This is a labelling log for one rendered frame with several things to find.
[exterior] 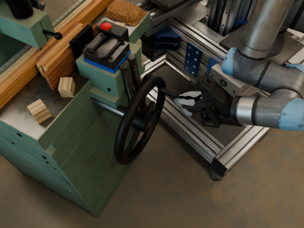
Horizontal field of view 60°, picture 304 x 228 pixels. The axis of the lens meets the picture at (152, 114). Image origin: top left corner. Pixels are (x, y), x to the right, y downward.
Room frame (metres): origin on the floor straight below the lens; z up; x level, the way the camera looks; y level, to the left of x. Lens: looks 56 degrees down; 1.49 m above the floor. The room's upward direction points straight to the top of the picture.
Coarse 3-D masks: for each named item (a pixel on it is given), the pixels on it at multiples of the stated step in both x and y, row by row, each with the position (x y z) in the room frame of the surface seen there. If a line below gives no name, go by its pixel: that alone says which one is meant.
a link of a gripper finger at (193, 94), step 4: (188, 92) 0.50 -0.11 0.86; (192, 92) 0.49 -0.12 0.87; (196, 92) 0.49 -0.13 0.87; (200, 92) 0.48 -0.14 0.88; (180, 96) 0.49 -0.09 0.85; (184, 96) 0.49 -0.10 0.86; (188, 96) 0.48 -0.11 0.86; (192, 96) 0.47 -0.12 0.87; (196, 96) 0.47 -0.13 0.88; (200, 96) 0.47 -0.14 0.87; (196, 100) 0.46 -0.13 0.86
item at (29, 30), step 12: (0, 12) 0.60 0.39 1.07; (36, 12) 0.60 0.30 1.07; (0, 24) 0.59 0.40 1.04; (12, 24) 0.56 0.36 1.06; (24, 24) 0.55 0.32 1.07; (36, 24) 0.55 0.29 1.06; (48, 24) 0.58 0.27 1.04; (12, 36) 0.58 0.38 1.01; (24, 36) 0.55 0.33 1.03; (36, 36) 0.54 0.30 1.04; (48, 36) 0.57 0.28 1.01
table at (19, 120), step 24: (144, 24) 0.80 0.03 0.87; (72, 72) 0.54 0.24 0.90; (24, 96) 0.45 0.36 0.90; (48, 96) 0.45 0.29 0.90; (96, 96) 0.48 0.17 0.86; (120, 96) 0.48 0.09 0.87; (0, 120) 0.37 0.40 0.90; (24, 120) 0.37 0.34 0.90; (48, 120) 0.37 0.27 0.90; (48, 144) 0.33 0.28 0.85
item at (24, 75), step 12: (96, 0) 0.85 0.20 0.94; (108, 0) 0.88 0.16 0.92; (84, 12) 0.78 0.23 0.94; (96, 12) 0.81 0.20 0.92; (72, 24) 0.72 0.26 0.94; (84, 24) 0.75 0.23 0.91; (36, 60) 0.55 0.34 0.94; (24, 72) 0.51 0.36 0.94; (36, 72) 0.54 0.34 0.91; (12, 84) 0.47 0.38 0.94; (24, 84) 0.49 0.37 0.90; (0, 96) 0.43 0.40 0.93; (12, 96) 0.45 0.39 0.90; (0, 108) 0.41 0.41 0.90
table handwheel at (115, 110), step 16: (160, 80) 0.50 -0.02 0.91; (144, 96) 0.42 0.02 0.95; (160, 96) 0.53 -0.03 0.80; (112, 112) 0.46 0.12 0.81; (128, 112) 0.37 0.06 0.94; (144, 112) 0.42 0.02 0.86; (160, 112) 0.51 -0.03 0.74; (128, 128) 0.34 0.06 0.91; (144, 128) 0.39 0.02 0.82; (128, 144) 0.36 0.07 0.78; (144, 144) 0.41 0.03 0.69; (128, 160) 0.32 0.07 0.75
